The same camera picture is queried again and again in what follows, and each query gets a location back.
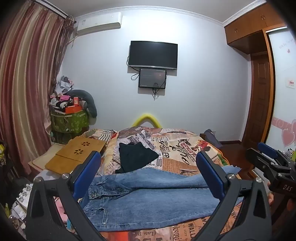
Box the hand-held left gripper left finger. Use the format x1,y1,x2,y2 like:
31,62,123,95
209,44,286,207
26,151,107,241

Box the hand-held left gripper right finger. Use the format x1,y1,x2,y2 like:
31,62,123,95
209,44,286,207
194,151,272,241

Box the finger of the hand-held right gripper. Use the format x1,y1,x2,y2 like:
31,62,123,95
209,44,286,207
257,142,287,161
246,148,290,179

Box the blue jeans pants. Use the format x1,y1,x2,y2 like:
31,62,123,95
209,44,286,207
80,165,243,232

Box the person's right hand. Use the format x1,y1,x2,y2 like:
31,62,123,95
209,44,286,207
267,181,296,212

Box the bamboo lap desk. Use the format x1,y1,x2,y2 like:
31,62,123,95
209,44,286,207
45,136,107,175

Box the dark blue bag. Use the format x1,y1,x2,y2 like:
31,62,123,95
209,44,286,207
200,129,224,149

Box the printed blanket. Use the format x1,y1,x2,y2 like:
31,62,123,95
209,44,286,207
53,126,246,241

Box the white heart-print wardrobe door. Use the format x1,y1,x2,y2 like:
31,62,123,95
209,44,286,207
265,26,296,154

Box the black garment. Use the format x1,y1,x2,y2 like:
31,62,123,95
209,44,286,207
115,142,160,174

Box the green fabric storage basket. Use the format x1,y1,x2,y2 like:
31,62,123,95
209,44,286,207
50,109,90,140

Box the beige side table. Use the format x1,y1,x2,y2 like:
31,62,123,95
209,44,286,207
28,142,65,173

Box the brown wooden door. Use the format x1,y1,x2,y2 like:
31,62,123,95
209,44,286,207
241,30,276,150

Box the orange box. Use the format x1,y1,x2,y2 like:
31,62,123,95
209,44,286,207
64,105,83,115

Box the grey curved pillow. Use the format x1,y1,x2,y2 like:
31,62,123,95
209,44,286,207
66,89,98,118

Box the yellow curved headboard pad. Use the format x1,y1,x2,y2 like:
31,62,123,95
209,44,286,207
131,113,162,128

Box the pile of clothes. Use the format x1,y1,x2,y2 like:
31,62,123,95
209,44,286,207
49,75,75,109

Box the striped red curtain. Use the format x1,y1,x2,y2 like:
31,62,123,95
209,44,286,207
0,0,76,178

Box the small black monitor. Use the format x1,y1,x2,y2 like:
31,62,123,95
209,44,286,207
138,68,167,89

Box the brown overhead cabinet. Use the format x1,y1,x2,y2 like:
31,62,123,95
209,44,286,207
223,2,287,55

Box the white air conditioner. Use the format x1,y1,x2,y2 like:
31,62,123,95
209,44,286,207
75,12,122,37

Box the black wall television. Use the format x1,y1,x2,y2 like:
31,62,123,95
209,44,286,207
128,41,178,70

